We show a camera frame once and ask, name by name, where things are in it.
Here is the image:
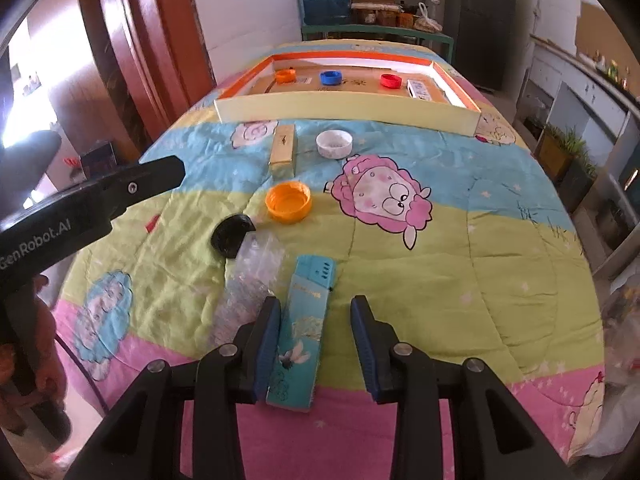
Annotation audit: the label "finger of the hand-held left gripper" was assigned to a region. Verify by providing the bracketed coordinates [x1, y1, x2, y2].
[97, 155, 187, 223]

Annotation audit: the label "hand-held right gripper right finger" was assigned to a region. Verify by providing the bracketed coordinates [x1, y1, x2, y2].
[350, 295, 571, 480]

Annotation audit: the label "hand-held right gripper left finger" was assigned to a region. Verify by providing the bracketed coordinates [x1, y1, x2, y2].
[65, 296, 283, 480]

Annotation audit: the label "teal rectangular box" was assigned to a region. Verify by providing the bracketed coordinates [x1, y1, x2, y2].
[265, 254, 337, 411]

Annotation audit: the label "clear plastic packet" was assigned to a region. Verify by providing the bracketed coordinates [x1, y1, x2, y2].
[207, 232, 286, 348]

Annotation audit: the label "black bottle cap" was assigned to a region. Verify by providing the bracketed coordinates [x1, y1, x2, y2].
[210, 213, 257, 259]

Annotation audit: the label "gold rectangular box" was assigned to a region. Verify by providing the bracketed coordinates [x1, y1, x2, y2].
[269, 122, 299, 177]

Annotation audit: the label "light orange bottle cap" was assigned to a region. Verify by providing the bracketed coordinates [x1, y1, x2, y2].
[265, 181, 313, 223]

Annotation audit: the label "white bottle cap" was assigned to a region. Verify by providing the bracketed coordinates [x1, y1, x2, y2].
[316, 130, 354, 159]

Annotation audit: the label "orange-edged shallow cardboard box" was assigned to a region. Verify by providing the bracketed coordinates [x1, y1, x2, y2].
[214, 50, 483, 137]

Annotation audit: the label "white printed small box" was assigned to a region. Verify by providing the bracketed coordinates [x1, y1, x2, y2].
[406, 79, 441, 101]

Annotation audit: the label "person's left hand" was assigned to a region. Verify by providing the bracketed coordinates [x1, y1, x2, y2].
[0, 275, 68, 431]

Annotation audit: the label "small black device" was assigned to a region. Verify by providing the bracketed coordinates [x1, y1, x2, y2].
[80, 141, 118, 177]

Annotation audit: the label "printed cartoon sheep blanket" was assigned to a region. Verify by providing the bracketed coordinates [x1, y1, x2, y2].
[50, 37, 608, 480]

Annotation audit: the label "flattened brown carton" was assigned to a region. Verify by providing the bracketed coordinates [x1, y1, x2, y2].
[247, 62, 453, 106]

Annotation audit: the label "white plastic bag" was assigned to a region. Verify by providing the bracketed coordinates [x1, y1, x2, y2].
[570, 270, 640, 461]

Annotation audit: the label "green metal table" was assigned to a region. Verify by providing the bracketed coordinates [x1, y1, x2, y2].
[301, 22, 455, 61]

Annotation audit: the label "brown planter with plant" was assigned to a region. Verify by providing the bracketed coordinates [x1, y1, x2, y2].
[535, 125, 576, 183]

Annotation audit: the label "dark planter with plant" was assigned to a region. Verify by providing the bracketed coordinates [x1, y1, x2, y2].
[562, 150, 601, 213]

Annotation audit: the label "black cooking pot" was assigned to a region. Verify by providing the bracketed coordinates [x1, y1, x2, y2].
[597, 200, 631, 251]

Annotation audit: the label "jars of orange preserves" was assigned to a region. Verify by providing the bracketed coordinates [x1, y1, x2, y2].
[352, 5, 416, 28]

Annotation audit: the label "plastic bag of food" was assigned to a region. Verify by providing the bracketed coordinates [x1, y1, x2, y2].
[412, 2, 445, 33]

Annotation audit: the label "white kitchen counter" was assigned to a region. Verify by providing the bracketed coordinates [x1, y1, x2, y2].
[520, 35, 640, 281]

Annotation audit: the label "dark refrigerator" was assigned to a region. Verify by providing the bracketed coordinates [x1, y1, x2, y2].
[442, 0, 517, 92]

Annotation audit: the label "black cable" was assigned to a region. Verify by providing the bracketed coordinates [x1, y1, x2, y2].
[52, 332, 108, 418]

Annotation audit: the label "brown cardboard wall sheet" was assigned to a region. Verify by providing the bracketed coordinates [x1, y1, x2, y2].
[575, 1, 631, 61]

